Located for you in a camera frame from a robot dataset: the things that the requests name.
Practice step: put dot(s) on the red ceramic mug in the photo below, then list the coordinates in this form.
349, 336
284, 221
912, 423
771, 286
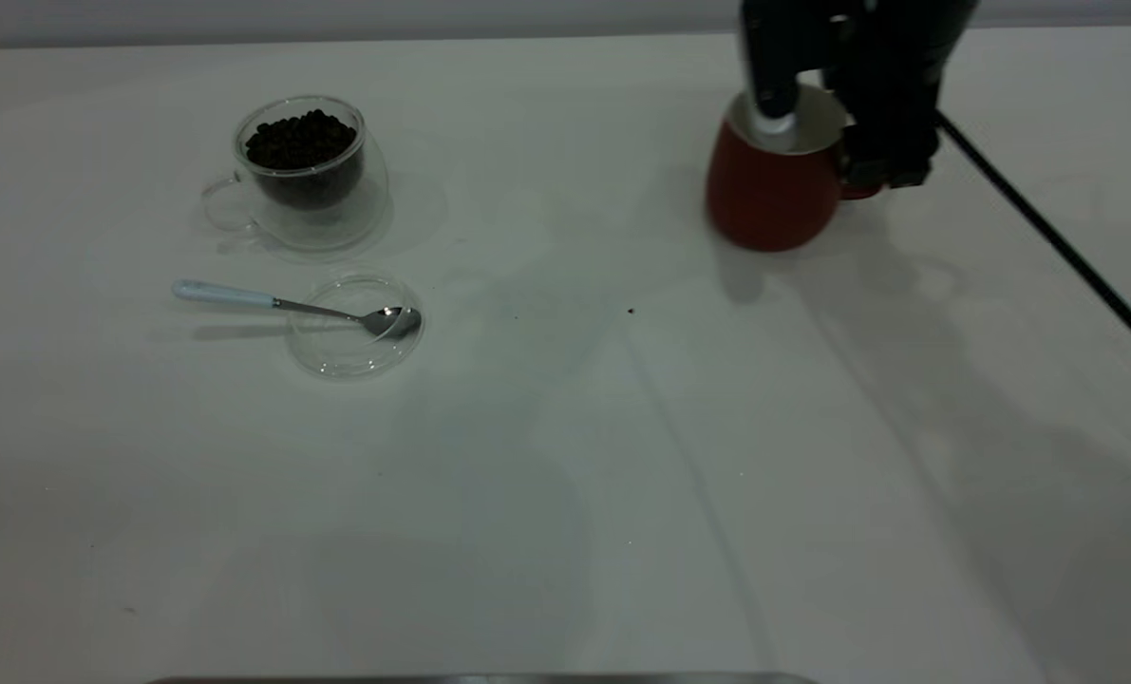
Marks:
764, 199

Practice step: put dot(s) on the dark coffee beans pile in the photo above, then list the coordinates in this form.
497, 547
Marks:
301, 142

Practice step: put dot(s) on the clear glass cup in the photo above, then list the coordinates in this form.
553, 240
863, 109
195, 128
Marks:
337, 223

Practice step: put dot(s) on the clear glass lid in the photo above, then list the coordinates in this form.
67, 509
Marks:
347, 356

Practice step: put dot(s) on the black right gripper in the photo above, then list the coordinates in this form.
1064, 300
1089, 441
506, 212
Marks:
869, 33

